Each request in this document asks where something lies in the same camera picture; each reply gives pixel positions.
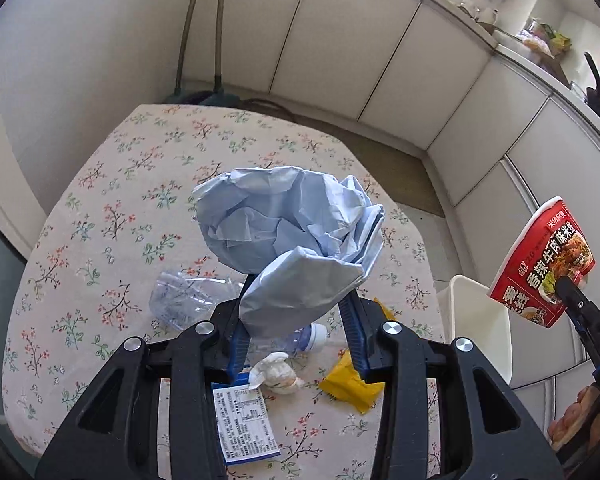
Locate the white plastic bin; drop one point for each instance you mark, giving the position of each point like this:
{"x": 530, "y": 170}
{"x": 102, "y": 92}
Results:
{"x": 475, "y": 320}

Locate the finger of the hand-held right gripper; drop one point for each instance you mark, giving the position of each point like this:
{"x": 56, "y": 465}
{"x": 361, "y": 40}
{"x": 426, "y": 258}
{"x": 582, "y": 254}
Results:
{"x": 575, "y": 305}

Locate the floral tablecloth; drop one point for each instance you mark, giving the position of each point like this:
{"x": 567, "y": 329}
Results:
{"x": 105, "y": 210}

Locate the light blue paper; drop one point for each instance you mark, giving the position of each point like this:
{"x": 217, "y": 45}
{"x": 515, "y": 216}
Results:
{"x": 280, "y": 220}

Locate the clear plastic bottle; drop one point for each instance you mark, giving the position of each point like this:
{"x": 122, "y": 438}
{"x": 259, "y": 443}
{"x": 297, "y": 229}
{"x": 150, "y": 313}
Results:
{"x": 180, "y": 300}

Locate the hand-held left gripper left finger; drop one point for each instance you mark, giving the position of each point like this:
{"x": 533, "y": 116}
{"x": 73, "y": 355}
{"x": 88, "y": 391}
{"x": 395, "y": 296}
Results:
{"x": 237, "y": 360}

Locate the blue white labelled packet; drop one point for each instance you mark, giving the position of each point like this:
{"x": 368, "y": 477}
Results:
{"x": 245, "y": 425}

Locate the snack bags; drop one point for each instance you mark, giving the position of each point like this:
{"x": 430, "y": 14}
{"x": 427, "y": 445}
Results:
{"x": 545, "y": 40}

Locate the white mug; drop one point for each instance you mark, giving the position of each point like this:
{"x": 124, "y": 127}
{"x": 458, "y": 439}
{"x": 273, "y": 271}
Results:
{"x": 486, "y": 14}

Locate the white tissue wad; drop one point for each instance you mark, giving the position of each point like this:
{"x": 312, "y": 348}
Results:
{"x": 277, "y": 375}

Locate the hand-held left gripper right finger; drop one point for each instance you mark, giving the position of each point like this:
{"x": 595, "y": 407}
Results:
{"x": 352, "y": 340}

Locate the red instant noodle cup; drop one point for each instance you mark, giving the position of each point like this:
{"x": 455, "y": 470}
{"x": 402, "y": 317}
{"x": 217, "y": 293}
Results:
{"x": 540, "y": 260}

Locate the yellow snack packet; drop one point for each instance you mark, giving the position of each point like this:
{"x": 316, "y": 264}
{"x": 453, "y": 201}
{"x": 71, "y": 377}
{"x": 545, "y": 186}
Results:
{"x": 347, "y": 385}

